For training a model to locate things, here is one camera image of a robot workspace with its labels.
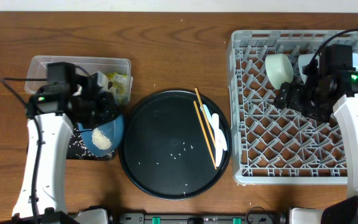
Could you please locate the dark blue plate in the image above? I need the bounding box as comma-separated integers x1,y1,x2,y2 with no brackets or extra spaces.
78,114,124,157

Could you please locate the yellow green snack wrapper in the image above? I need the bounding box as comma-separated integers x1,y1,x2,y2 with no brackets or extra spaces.
106,72,129,105

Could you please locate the light blue bowl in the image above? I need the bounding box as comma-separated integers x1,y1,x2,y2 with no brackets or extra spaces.
298,54,319,86

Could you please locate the light green bowl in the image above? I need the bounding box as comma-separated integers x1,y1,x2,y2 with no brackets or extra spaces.
265,54,293,90

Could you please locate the light blue cup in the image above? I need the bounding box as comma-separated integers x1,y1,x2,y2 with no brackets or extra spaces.
352,53,358,71

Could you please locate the white tissue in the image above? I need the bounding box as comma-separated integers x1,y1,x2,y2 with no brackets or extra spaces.
96,71,119,94

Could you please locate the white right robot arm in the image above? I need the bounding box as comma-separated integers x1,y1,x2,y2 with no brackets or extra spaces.
267,68,358,223

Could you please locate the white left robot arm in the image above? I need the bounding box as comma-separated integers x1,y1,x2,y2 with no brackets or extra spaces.
12,72,124,223

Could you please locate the clear plastic waste bin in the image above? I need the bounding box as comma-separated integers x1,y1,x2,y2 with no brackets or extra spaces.
27,55,133,106

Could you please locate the black square waste bin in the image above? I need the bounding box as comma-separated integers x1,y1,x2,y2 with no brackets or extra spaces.
67,124,116,161

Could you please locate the grey dishwasher rack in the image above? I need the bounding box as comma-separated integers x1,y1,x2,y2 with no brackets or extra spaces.
226,30,358,185

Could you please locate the white rice heap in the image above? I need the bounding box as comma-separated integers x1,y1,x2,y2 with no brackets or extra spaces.
91,128,112,150

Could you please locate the round black tray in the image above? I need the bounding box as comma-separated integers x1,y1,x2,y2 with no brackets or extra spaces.
119,90,232,200

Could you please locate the white plastic spoon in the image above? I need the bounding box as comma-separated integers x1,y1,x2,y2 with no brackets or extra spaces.
203,104,227,151

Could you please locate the wooden chopstick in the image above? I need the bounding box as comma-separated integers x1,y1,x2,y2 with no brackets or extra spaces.
195,87,216,147
193,101,217,170

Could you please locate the black rail with green clips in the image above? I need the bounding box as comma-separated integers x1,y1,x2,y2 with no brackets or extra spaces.
117,210,289,224

